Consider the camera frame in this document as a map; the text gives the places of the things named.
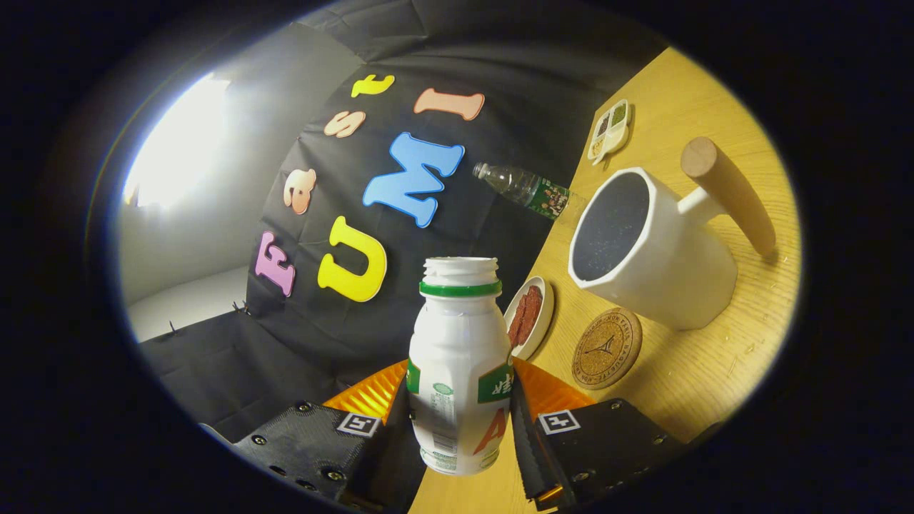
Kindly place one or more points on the wooden table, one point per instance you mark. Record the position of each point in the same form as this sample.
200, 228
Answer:
714, 371

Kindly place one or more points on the dark beans pile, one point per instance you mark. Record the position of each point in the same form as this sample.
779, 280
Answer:
603, 125

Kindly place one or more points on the white divided tray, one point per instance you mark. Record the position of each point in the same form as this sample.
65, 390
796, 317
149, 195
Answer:
608, 139

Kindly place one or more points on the red meat slices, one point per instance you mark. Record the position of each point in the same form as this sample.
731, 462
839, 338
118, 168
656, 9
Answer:
525, 318

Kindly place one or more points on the green beans pile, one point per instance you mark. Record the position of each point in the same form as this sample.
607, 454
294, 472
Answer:
618, 115

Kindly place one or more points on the yellow beans pile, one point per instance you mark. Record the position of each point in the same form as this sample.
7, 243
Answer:
597, 147

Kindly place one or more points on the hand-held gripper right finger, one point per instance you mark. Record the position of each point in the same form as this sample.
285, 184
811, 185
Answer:
528, 457

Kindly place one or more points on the round cork coaster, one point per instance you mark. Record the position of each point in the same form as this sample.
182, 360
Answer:
607, 348

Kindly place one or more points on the clear plastic water bottle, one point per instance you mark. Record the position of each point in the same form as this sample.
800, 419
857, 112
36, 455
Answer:
528, 189

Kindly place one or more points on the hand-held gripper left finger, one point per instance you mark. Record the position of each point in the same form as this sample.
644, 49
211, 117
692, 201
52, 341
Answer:
391, 464

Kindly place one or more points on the white round plate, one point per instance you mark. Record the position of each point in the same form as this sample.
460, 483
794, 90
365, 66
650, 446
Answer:
541, 318

